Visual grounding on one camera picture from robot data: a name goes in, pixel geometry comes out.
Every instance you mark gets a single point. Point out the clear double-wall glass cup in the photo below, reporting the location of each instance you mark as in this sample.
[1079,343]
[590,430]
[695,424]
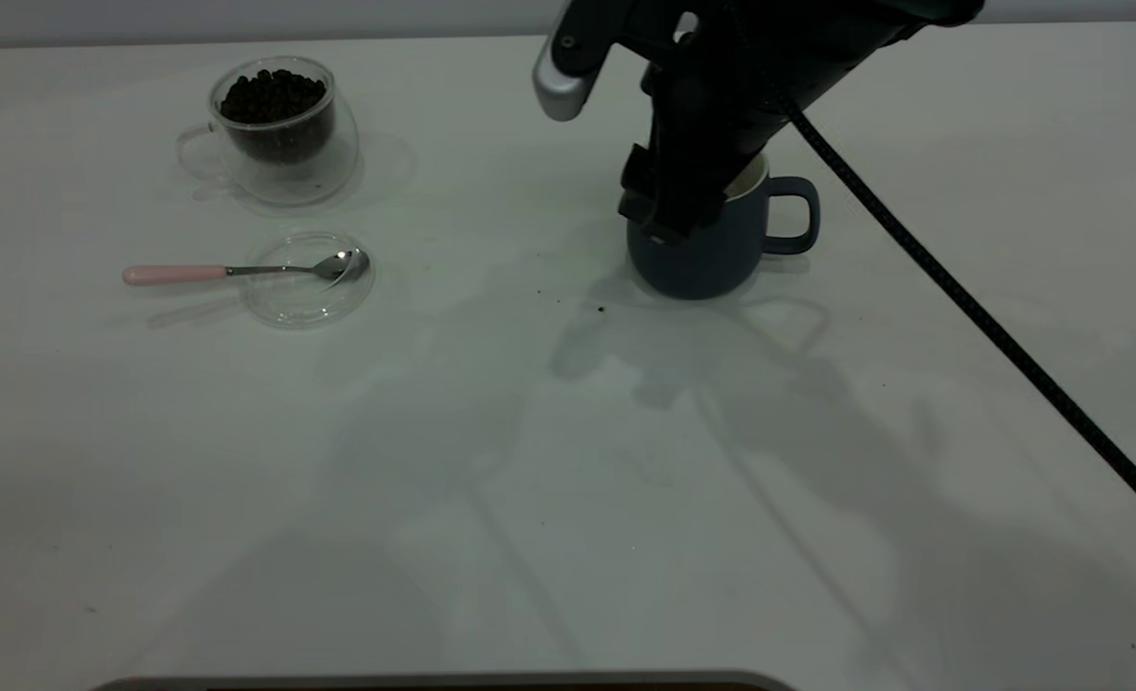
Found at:
[333,168]

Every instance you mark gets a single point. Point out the dark coffee beans pile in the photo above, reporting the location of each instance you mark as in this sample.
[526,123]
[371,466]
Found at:
[271,101]

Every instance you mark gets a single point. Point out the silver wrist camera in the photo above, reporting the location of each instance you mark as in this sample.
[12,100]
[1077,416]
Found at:
[560,91]

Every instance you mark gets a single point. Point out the dark grey-blue ceramic mug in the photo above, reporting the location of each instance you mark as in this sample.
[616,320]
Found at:
[712,259]

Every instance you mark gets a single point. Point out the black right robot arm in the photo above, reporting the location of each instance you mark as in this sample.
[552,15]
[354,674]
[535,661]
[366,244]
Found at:
[942,10]

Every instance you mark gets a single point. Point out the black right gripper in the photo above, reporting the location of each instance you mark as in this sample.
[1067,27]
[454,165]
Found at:
[741,77]

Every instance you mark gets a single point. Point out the clear round glass saucer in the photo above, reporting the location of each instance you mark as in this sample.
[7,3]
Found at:
[304,302]

